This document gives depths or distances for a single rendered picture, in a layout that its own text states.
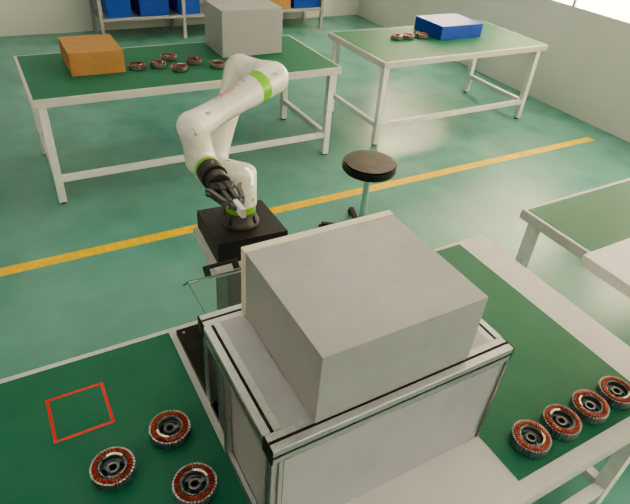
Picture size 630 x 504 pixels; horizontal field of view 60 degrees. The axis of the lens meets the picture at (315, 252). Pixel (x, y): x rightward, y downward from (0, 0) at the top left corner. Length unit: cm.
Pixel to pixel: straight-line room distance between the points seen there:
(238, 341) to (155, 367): 52
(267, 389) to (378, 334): 30
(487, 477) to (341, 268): 74
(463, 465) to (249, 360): 70
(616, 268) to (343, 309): 88
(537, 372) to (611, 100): 463
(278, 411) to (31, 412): 82
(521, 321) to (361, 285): 105
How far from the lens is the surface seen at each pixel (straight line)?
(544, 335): 216
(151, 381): 180
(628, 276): 176
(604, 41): 639
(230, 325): 141
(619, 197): 328
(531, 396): 193
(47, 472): 168
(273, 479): 126
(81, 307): 325
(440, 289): 128
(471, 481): 167
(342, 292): 121
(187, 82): 400
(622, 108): 630
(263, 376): 130
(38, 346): 310
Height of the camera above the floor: 210
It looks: 36 degrees down
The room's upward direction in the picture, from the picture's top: 5 degrees clockwise
